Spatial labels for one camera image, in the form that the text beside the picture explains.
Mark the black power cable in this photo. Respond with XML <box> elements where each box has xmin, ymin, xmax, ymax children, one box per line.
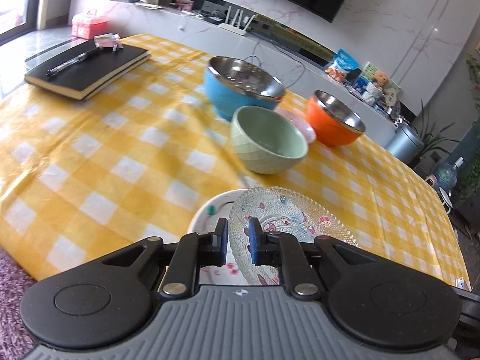
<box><xmin>243</xmin><ymin>33</ymin><xmax>307</xmax><ymax>88</ymax></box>

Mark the blue steel bowl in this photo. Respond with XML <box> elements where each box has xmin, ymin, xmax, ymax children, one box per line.
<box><xmin>203</xmin><ymin>56</ymin><xmax>286</xmax><ymax>121</ymax></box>

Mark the pink small heater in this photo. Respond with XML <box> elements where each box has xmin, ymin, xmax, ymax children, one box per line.
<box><xmin>425</xmin><ymin>174</ymin><xmax>440</xmax><ymax>191</ymax></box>

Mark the potted plant right corner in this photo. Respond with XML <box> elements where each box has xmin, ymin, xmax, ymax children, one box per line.
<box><xmin>408</xmin><ymin>101</ymin><xmax>459</xmax><ymax>169</ymax></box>

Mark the orange steel bowl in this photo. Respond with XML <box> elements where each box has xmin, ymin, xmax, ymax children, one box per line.
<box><xmin>305</xmin><ymin>90</ymin><xmax>366</xmax><ymax>147</ymax></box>

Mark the purple fluffy rug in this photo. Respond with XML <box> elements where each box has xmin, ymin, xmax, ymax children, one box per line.
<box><xmin>0</xmin><ymin>250</ymin><xmax>35</xmax><ymax>359</ymax></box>

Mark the yellow checkered tablecloth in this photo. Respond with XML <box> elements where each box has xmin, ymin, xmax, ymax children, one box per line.
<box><xmin>1</xmin><ymin>34</ymin><xmax>468</xmax><ymax>284</ymax></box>

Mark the black pen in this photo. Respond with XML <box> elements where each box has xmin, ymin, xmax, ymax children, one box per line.
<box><xmin>46</xmin><ymin>47</ymin><xmax>103</xmax><ymax>78</ymax></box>

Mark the blue water jug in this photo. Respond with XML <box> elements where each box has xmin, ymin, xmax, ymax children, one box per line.
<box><xmin>433</xmin><ymin>157</ymin><xmax>465</xmax><ymax>192</ymax></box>

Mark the green picture card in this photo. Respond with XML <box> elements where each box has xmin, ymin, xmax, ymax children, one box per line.
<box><xmin>353</xmin><ymin>63</ymin><xmax>401</xmax><ymax>107</ymax></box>

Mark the white wifi router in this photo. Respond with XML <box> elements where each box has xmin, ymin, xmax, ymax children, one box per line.
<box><xmin>218</xmin><ymin>6</ymin><xmax>257</xmax><ymax>36</ymax></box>

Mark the blue snack bag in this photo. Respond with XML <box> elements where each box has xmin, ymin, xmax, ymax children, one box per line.
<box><xmin>325</xmin><ymin>49</ymin><xmax>359</xmax><ymax>83</ymax></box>

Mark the white round side table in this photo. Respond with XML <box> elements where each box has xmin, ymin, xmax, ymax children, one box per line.
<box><xmin>439</xmin><ymin>187</ymin><xmax>452</xmax><ymax>215</ymax></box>

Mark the green ceramic bowl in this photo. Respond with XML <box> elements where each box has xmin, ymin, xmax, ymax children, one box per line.
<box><xmin>230</xmin><ymin>106</ymin><xmax>308</xmax><ymax>175</ymax></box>

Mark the small pink plate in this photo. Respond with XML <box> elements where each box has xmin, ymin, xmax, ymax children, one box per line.
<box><xmin>275</xmin><ymin>108</ymin><xmax>317</xmax><ymax>144</ymax></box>

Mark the pink storage box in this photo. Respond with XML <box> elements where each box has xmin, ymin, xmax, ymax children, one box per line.
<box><xmin>72</xmin><ymin>12</ymin><xmax>108</xmax><ymax>39</ymax></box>

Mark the teddy bear bouquet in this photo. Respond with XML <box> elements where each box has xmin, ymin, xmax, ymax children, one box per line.
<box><xmin>362</xmin><ymin>71</ymin><xmax>389</xmax><ymax>106</ymax></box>

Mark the black notebook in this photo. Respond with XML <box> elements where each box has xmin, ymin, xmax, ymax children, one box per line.
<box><xmin>24</xmin><ymin>39</ymin><xmax>150</xmax><ymax>100</ymax></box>

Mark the white fruity ceramic plate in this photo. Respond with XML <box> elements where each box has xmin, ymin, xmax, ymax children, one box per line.
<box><xmin>188</xmin><ymin>189</ymin><xmax>247</xmax><ymax>286</ymax></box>

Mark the grey metal trash bin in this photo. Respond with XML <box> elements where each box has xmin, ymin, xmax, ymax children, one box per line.
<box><xmin>385</xmin><ymin>124</ymin><xmax>425</xmax><ymax>164</ymax></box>

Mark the clear glass patterned plate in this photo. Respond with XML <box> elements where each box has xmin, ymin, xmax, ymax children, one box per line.
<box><xmin>228</xmin><ymin>187</ymin><xmax>358</xmax><ymax>285</ymax></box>

